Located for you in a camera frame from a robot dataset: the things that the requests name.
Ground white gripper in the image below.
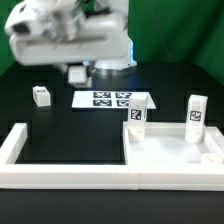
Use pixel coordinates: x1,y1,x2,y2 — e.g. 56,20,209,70
5,1,129,78

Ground white square table top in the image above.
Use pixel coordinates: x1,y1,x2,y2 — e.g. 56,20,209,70
123,122,224,166

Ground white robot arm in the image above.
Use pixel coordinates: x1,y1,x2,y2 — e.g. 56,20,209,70
4,0,137,72

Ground white marker tag sheet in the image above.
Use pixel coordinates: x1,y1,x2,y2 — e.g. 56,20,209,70
71,90,157,110

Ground white U-shaped fence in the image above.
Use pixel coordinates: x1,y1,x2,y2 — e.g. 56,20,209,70
0,123,224,191

